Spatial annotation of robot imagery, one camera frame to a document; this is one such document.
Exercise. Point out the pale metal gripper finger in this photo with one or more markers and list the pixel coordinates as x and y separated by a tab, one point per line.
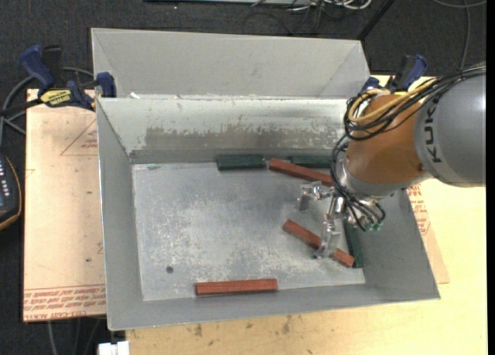
309	194
328	240

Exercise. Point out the grey metal bin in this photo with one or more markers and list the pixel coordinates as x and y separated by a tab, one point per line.
216	222

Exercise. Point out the dark green flat block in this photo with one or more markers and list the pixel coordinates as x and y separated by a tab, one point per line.
309	160
356	251
240	162

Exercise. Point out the brown cardboard board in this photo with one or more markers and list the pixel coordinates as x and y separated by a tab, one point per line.
62	206

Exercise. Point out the red-brown flat block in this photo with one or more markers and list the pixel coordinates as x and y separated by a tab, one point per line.
294	169
301	231
236	287

